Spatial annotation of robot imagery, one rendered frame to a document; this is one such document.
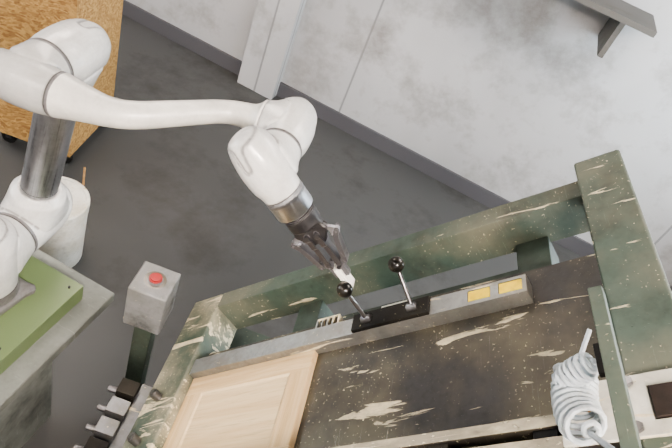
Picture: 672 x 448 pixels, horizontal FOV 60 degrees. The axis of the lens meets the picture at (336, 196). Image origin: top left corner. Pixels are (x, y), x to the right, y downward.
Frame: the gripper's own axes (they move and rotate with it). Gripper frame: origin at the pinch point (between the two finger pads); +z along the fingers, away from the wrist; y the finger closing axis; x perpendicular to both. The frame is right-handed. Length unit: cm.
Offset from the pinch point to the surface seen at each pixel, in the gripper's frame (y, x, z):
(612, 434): -50, 44, 6
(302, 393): 16.5, 18.5, 15.0
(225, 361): 44.3, 4.5, 12.8
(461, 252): -20.8, -18.1, 18.2
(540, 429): -39, 39, 10
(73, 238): 160, -79, -3
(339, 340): 8.5, 5.8, 14.1
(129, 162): 184, -165, 2
